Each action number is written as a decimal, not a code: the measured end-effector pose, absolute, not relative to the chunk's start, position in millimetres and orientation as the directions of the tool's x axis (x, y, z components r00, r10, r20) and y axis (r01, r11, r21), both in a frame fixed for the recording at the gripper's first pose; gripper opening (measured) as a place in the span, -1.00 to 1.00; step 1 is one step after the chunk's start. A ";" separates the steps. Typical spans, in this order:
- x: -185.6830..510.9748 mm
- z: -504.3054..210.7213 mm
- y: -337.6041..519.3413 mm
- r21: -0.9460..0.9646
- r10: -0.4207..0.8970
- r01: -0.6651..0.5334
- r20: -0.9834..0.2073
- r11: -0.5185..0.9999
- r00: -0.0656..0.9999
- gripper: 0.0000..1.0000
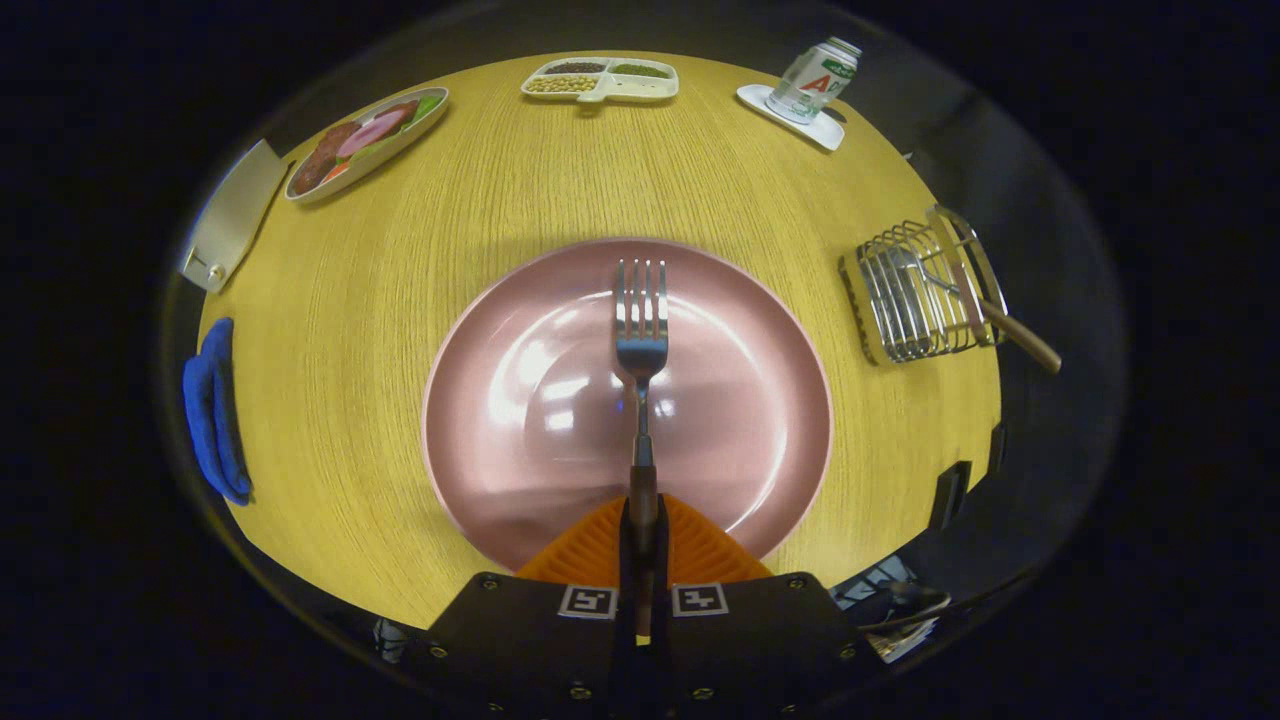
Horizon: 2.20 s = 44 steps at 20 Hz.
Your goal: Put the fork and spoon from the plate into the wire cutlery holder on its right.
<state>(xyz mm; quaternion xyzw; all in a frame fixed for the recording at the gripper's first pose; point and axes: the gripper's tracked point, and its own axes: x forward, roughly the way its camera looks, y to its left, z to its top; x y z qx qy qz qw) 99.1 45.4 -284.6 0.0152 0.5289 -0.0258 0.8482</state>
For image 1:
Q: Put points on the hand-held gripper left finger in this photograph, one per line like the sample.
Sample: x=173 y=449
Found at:
x=530 y=650

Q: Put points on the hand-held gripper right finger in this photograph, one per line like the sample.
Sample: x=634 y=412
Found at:
x=760 y=650

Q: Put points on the pink plate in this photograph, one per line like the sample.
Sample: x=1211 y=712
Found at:
x=740 y=420

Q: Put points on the blue towel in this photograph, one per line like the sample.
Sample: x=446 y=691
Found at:
x=212 y=420

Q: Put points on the orange tomato slice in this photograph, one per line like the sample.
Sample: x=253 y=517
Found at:
x=336 y=173

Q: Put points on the white square coaster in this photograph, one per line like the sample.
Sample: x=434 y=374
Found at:
x=815 y=130

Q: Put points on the white toaster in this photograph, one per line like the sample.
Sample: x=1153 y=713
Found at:
x=235 y=215

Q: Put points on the white food plate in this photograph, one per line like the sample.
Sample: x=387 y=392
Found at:
x=400 y=140

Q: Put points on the long brown meat piece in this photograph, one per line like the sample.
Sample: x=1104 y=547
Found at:
x=325 y=160

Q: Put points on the pink ham slice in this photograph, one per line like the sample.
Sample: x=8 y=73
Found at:
x=368 y=133

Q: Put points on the green lettuce leaf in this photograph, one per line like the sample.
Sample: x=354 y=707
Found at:
x=428 y=105

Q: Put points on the small brown meat piece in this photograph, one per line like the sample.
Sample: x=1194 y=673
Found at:
x=398 y=108

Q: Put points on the yellow soybeans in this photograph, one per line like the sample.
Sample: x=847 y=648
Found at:
x=560 y=85

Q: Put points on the white drink bottle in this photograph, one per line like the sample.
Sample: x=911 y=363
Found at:
x=812 y=85

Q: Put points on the white divided tray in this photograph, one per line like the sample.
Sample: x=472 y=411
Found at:
x=640 y=90

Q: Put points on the dark brown beans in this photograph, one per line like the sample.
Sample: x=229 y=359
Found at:
x=575 y=68

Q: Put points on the green mung beans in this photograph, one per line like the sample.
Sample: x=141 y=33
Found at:
x=640 y=71

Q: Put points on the black table edge bracket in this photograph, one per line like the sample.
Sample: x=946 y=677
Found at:
x=950 y=495

